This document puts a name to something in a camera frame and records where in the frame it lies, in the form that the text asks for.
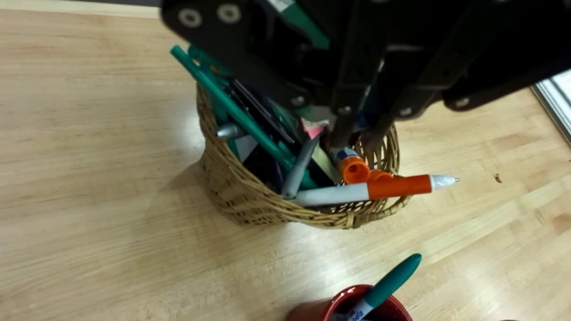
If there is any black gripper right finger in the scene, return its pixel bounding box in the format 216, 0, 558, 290
367, 0, 571, 141

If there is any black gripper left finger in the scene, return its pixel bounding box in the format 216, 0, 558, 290
158, 0, 381, 148

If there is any orange capped marker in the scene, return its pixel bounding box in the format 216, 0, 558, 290
331, 146, 394, 185

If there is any grey pen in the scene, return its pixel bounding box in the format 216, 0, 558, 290
280, 132, 323, 199

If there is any grey marker with orange band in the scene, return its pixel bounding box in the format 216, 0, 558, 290
292, 173, 458, 208

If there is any green pen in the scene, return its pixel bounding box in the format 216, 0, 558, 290
169, 42, 317, 189

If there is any silver pen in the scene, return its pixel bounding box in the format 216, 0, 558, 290
216, 121, 246, 141

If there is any wicker basket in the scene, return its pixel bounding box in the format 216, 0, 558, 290
194, 82, 412, 230

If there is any teal capped marker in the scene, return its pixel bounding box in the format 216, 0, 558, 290
344, 251, 424, 321

